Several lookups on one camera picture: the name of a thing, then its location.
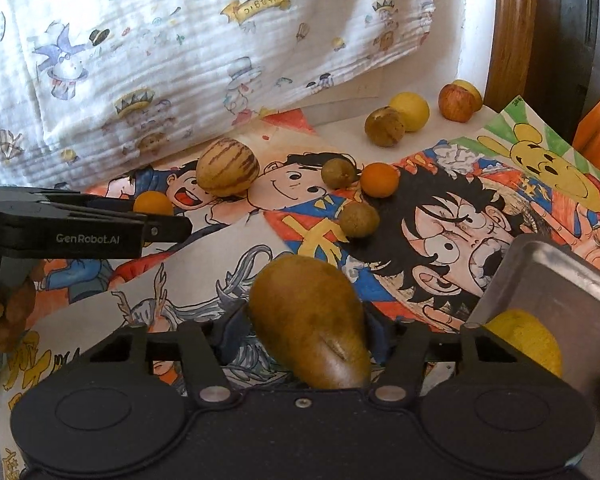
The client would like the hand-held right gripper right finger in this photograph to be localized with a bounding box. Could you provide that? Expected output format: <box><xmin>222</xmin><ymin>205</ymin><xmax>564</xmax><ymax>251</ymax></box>
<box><xmin>362</xmin><ymin>310</ymin><xmax>518</xmax><ymax>406</ymax></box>

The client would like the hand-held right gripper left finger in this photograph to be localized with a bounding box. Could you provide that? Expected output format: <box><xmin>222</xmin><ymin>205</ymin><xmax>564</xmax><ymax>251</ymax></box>
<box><xmin>82</xmin><ymin>310</ymin><xmax>253</xmax><ymax>408</ymax></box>

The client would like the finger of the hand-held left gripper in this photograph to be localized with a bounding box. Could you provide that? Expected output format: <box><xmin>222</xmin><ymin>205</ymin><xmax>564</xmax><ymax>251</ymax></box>
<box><xmin>45</xmin><ymin>187</ymin><xmax>149</xmax><ymax>216</ymax></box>
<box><xmin>142</xmin><ymin>214</ymin><xmax>194</xmax><ymax>247</ymax></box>

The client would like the small orange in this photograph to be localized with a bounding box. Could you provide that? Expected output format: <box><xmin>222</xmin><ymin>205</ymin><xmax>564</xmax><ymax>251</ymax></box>
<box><xmin>132</xmin><ymin>191</ymin><xmax>175</xmax><ymax>217</ymax></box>

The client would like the brown pear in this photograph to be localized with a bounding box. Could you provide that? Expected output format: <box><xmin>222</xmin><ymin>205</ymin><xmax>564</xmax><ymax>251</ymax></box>
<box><xmin>249</xmin><ymin>254</ymin><xmax>373</xmax><ymax>391</ymax></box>

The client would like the orange tangerine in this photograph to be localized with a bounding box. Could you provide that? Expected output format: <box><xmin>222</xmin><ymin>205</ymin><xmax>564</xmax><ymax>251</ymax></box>
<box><xmin>360</xmin><ymin>162</ymin><xmax>400</xmax><ymax>198</ymax></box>

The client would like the small brown round fruit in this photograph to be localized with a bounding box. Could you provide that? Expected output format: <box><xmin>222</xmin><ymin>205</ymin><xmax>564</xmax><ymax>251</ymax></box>
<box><xmin>321</xmin><ymin>157</ymin><xmax>358</xmax><ymax>190</ymax></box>
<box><xmin>340</xmin><ymin>201</ymin><xmax>379</xmax><ymax>237</ymax></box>

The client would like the metal tray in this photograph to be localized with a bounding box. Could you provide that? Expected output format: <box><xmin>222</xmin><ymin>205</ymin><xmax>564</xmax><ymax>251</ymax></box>
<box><xmin>467</xmin><ymin>233</ymin><xmax>600</xmax><ymax>411</ymax></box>

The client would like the person's left hand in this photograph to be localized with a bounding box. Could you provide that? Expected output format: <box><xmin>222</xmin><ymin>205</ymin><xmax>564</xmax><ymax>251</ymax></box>
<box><xmin>0</xmin><ymin>279</ymin><xmax>37</xmax><ymax>357</ymax></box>

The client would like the striped tan melon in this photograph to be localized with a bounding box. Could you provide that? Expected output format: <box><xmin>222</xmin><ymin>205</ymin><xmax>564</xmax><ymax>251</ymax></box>
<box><xmin>196</xmin><ymin>138</ymin><xmax>261</xmax><ymax>196</ymax></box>

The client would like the large yellow lemon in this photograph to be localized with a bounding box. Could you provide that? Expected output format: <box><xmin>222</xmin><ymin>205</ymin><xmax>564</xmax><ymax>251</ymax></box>
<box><xmin>482</xmin><ymin>310</ymin><xmax>563</xmax><ymax>378</ymax></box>

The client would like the white printed cartoon blanket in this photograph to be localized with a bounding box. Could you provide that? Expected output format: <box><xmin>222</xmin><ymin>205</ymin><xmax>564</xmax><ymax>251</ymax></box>
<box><xmin>0</xmin><ymin>0</ymin><xmax>463</xmax><ymax>196</ymax></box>

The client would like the large brown round fruit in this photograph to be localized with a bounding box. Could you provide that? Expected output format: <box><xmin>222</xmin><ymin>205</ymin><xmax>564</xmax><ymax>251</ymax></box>
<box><xmin>364</xmin><ymin>106</ymin><xmax>407</xmax><ymax>148</ymax></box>

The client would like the yellow bear drawing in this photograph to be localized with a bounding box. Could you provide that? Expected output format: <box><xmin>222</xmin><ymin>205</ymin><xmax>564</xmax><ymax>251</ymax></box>
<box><xmin>472</xmin><ymin>97</ymin><xmax>600</xmax><ymax>186</ymax></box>

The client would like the red apple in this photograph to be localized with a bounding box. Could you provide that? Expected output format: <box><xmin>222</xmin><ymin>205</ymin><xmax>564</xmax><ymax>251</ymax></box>
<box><xmin>438</xmin><ymin>84</ymin><xmax>476</xmax><ymax>123</ymax></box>

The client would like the yellow round fruit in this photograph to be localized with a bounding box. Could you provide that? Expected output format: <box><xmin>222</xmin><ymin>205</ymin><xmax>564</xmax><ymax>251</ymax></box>
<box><xmin>452</xmin><ymin>79</ymin><xmax>483</xmax><ymax>111</ymax></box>

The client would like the dark round object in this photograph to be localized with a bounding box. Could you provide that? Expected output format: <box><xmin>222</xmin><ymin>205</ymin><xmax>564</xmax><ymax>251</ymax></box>
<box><xmin>537</xmin><ymin>0</ymin><xmax>600</xmax><ymax>106</ymax></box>

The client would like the round wooden frame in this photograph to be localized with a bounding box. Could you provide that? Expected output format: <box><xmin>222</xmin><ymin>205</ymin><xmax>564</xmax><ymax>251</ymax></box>
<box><xmin>484</xmin><ymin>0</ymin><xmax>538</xmax><ymax>107</ymax></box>

